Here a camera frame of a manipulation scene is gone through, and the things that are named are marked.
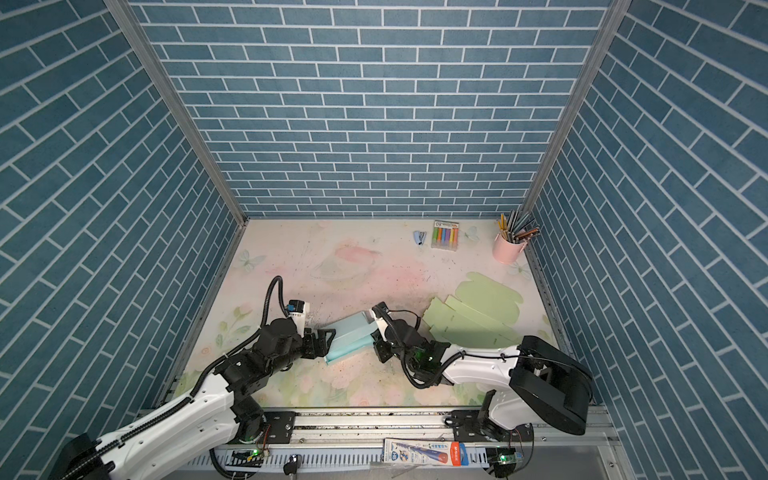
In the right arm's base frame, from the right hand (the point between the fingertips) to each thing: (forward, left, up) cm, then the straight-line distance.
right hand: (369, 329), depth 82 cm
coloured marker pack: (+44, -23, -7) cm, 50 cm away
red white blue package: (-26, -17, -7) cm, 32 cm away
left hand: (-2, +12, 0) cm, 12 cm away
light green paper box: (+10, -34, -9) cm, 36 cm away
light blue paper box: (-2, +5, +1) cm, 5 cm away
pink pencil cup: (+34, -43, -3) cm, 55 cm away
